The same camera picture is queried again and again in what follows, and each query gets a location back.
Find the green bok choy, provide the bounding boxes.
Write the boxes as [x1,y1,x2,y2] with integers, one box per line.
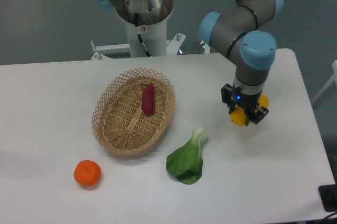
[166,127,208,185]

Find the purple sweet potato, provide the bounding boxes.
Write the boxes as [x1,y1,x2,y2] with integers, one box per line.
[142,84,155,115]

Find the black cable on pedestal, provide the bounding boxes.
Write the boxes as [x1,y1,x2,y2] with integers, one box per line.
[134,13,152,57]

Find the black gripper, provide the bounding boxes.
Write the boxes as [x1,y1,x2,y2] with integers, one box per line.
[221,84,269,126]

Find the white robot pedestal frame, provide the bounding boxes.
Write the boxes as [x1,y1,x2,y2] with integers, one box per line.
[90,20,213,60]

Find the yellow mango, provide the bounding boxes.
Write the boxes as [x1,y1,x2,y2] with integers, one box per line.
[230,94,269,126]

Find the orange tangerine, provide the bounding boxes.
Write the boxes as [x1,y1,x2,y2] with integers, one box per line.
[74,160,102,187]

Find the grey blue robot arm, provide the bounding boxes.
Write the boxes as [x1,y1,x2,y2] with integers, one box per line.
[96,0,284,124]

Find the white frame at right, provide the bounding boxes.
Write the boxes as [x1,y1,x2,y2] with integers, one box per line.
[311,60,336,109]

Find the black device at table edge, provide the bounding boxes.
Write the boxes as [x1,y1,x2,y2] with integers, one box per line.
[318,184,336,212]

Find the woven wicker basket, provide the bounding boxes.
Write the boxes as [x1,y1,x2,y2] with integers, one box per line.
[91,68,175,156]

